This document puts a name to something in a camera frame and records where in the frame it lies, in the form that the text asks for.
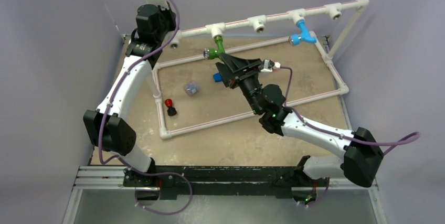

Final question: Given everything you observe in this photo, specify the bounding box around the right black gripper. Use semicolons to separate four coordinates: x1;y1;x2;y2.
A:
215;54;262;114

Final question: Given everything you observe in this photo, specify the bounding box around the green water faucet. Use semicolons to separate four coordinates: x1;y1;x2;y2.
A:
203;35;225;60

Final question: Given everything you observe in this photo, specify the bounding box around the white PVC pipe frame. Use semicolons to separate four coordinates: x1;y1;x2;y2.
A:
151;0;369;140

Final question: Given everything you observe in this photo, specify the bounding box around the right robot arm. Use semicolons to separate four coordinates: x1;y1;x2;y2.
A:
216;53;384;188

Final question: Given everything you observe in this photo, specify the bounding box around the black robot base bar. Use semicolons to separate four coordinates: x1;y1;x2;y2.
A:
123;165;328;201

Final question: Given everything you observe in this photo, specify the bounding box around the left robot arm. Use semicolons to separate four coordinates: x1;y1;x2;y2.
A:
83;4;176;187

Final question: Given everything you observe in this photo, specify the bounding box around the blue water faucet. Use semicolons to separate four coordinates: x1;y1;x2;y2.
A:
288;19;316;46

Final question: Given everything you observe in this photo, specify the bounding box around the blue cube block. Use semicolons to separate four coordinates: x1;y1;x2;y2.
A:
213;73;222;82

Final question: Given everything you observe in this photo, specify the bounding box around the red and black knob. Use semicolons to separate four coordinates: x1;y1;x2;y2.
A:
164;99;177;116

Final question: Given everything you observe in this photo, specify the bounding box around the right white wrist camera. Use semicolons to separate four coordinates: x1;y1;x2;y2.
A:
259;59;281;74

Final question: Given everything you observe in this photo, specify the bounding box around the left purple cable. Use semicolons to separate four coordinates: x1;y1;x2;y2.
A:
98;0;181;178

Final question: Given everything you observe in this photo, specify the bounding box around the purple cable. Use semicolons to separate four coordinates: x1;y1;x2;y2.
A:
276;64;421;147
98;0;181;178

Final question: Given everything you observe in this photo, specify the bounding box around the aluminium table frame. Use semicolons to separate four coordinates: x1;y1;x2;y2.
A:
62;33;387;224

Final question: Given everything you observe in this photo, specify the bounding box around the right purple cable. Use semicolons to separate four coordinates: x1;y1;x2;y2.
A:
276;64;421;147

